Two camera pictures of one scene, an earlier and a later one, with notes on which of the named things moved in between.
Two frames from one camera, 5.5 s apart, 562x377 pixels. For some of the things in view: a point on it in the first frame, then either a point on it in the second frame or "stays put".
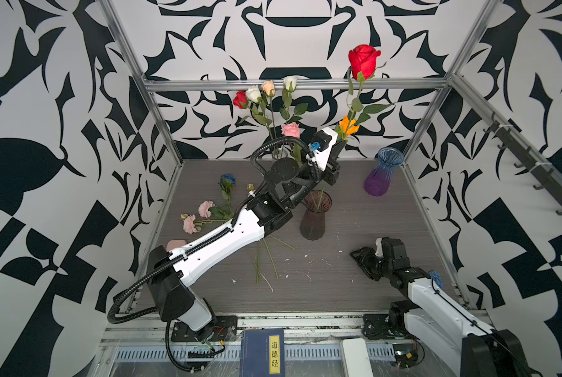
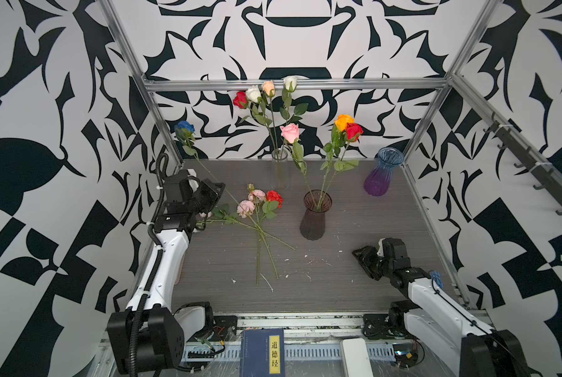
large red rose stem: (363, 61) → (353, 131)
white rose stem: (290, 82) stays put
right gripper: (365, 256) stays put
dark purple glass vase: (313, 222) stays put
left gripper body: (326, 172) → (192, 204)
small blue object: (436, 276) stays put
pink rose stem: (293, 129) stays put
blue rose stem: (226, 181) → (184, 131)
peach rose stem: (268, 88) stays put
